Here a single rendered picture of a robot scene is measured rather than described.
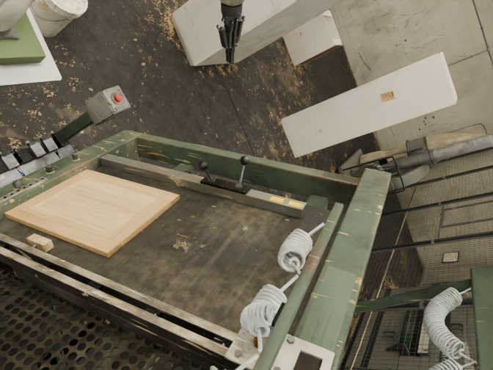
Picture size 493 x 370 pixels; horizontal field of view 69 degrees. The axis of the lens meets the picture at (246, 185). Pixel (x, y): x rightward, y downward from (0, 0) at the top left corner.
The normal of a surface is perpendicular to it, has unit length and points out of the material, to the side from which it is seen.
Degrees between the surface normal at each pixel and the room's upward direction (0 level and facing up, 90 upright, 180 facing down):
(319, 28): 90
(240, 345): 60
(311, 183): 90
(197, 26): 90
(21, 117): 0
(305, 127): 90
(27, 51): 1
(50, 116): 0
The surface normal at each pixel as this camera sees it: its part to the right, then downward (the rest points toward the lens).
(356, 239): 0.00, -0.87
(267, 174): -0.43, 0.45
